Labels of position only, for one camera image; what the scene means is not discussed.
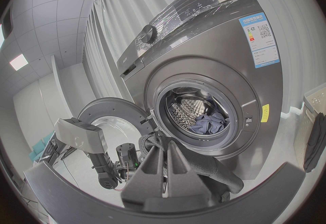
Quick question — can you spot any blue garment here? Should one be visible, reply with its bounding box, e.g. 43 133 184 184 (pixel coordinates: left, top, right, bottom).
190 112 228 135

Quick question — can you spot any dark grey garment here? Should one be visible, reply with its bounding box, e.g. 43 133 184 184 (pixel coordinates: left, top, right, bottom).
138 134 244 202

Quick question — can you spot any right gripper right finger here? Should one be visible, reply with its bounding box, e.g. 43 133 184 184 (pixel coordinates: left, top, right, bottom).
167 140 212 202

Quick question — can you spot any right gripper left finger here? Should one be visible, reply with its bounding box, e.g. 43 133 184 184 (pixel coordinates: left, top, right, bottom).
121 145 164 207

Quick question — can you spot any black garment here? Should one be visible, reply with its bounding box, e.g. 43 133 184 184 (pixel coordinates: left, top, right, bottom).
303 113 326 173

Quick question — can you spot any washing machine door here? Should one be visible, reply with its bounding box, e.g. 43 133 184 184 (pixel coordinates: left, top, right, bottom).
76 97 160 158

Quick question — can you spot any cream laundry basket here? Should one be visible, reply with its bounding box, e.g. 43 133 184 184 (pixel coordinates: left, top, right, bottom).
293 90 326 168

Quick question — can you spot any grey washing machine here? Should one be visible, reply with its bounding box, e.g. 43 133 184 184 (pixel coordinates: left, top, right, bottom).
116 0 283 181

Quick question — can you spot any square ceiling light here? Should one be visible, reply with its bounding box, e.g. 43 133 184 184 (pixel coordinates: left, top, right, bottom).
10 54 28 70

